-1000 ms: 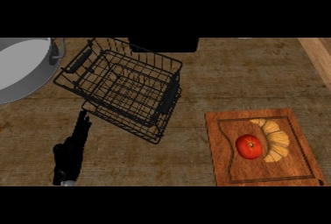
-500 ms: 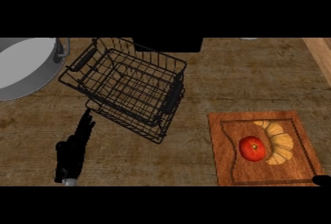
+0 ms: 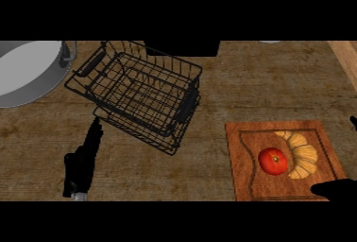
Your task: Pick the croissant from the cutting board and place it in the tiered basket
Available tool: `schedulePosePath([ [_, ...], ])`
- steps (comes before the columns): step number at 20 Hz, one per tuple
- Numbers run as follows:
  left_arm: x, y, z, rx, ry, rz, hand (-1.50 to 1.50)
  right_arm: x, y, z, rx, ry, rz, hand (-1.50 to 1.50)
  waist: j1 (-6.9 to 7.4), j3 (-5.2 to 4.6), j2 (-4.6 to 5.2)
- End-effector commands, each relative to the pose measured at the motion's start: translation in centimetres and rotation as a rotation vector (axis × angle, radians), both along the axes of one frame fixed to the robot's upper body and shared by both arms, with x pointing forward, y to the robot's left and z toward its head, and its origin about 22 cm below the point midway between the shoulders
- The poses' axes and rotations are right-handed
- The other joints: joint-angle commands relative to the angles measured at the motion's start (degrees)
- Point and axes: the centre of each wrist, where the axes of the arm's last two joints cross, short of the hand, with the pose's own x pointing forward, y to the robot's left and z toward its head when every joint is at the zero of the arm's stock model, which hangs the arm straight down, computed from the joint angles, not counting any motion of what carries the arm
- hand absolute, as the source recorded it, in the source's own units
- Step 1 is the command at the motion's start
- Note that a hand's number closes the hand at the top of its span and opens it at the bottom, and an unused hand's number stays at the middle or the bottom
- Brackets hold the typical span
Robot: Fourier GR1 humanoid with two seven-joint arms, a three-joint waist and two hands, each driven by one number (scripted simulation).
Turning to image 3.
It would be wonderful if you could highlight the red tomato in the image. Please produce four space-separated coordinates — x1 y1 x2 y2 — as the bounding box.
256 147 290 177

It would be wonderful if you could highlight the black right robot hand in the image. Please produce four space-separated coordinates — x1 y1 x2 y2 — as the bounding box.
309 115 357 202

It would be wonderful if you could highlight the black wire tiered basket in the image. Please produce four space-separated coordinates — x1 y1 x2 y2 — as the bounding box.
63 41 203 157

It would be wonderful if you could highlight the brown wooden cutting board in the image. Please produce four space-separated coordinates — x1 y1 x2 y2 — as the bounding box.
224 119 348 202

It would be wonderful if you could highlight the golden croissant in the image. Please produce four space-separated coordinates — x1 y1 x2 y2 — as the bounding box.
271 130 318 181

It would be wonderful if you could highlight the pale wooden strip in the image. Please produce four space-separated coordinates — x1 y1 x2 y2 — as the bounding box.
326 41 357 83

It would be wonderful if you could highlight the black box appliance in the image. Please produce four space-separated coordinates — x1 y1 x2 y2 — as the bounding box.
141 41 221 58

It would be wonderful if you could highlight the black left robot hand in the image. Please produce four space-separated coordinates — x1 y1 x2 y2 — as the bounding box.
62 116 104 199

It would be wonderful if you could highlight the grey metal pot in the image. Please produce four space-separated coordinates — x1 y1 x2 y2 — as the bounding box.
0 41 78 109

